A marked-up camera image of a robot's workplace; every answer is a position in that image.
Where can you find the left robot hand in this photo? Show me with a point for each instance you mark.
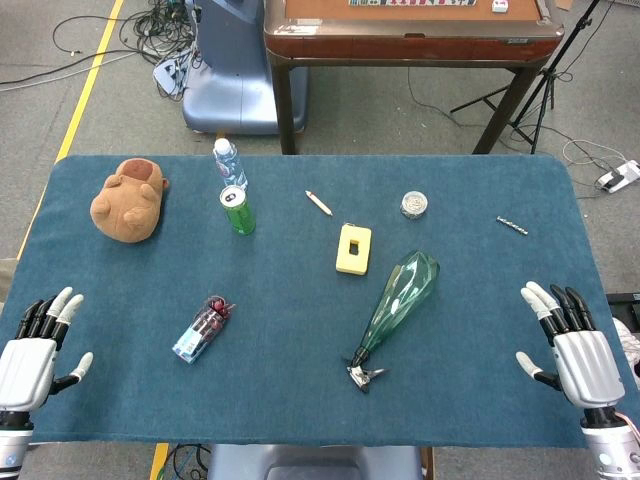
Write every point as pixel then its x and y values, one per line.
pixel 27 367

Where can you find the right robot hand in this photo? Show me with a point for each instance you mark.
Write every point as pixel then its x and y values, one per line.
pixel 585 365

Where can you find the green glass bottle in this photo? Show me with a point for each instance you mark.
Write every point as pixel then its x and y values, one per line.
pixel 397 312

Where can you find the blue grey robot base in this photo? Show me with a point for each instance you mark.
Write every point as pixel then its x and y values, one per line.
pixel 235 70

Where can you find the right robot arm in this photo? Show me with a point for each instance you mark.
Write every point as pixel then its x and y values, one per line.
pixel 610 440

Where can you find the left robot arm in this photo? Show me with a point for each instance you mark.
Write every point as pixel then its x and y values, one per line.
pixel 12 442

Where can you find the clear plastic water bottle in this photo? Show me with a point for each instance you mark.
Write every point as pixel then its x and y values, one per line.
pixel 230 162

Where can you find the silver drill bit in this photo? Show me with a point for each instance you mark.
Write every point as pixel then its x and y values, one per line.
pixel 512 226

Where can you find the clear jar with red cherries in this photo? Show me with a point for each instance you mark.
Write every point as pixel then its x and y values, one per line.
pixel 202 331

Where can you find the brown plush toy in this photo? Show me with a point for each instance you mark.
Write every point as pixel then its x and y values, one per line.
pixel 129 200

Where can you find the round metal tin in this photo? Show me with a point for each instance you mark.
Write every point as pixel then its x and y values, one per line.
pixel 414 204

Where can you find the yellow floor tape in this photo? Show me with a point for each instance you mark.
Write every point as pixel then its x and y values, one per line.
pixel 75 115

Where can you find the yellow sponge block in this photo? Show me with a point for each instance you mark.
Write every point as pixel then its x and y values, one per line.
pixel 353 249

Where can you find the green drink can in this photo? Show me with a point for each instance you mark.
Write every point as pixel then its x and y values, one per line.
pixel 238 212

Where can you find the blue table cloth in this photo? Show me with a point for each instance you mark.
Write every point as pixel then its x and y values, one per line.
pixel 300 325

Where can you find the grey robot torso base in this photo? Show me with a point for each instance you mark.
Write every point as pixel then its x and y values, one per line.
pixel 315 462

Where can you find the black tripod stand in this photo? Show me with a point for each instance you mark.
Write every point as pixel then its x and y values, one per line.
pixel 545 75

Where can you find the wooden pencil stub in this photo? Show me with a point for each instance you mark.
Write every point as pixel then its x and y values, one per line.
pixel 319 203

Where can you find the white power strip with plugs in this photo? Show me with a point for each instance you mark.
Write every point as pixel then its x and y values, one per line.
pixel 170 75

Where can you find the brown mahjong table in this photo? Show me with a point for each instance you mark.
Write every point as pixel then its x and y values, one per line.
pixel 410 50

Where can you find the white mahjong tile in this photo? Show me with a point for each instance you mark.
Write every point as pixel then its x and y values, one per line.
pixel 499 5

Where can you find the row of mahjong tiles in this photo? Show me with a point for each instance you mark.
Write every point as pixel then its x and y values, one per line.
pixel 412 2

